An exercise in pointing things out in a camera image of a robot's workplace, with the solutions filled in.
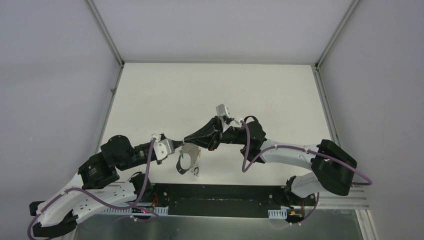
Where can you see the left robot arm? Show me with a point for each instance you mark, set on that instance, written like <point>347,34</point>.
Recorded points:
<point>115,178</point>

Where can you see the controller board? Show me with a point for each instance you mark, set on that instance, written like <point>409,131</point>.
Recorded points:
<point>296,214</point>
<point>141,210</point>

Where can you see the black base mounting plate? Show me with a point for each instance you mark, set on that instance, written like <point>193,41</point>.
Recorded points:
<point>230,201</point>

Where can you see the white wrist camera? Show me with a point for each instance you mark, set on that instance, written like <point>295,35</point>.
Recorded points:
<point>224,115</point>
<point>162,146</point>

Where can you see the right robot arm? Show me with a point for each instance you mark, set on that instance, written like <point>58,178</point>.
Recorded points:
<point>331,169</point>

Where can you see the left controller board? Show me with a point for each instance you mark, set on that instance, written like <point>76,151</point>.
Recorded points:
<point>141,210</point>

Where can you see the right controller board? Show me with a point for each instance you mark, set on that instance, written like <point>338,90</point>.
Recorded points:
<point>296,214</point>

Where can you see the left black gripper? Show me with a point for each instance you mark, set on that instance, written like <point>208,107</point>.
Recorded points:
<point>175,144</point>

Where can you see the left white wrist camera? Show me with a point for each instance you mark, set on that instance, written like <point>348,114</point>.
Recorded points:
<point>162,146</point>

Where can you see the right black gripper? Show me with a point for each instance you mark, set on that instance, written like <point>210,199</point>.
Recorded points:
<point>214,125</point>

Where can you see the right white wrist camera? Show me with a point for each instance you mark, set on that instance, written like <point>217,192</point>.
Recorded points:
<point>224,115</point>

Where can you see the aluminium frame rail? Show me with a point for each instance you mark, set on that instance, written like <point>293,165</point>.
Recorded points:
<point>338,198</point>

